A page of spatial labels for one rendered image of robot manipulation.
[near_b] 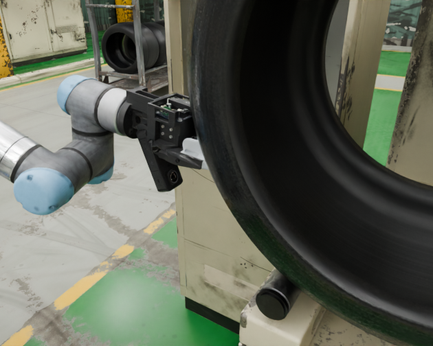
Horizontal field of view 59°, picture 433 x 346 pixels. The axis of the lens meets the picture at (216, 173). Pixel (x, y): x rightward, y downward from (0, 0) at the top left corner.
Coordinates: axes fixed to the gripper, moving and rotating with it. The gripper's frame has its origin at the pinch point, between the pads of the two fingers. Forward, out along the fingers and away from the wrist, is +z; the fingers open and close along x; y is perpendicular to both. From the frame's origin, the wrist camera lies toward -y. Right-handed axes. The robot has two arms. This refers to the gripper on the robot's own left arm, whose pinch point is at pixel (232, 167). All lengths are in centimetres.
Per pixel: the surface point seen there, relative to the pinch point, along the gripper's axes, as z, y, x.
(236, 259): -18, -66, 49
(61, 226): -134, -119, 62
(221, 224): -25, -54, 49
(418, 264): 28.1, -7.7, 6.5
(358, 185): 16.1, -3.4, 15.0
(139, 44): -243, -63, 248
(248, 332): 11.5, -17.1, -11.1
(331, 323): 20.6, -19.2, -0.4
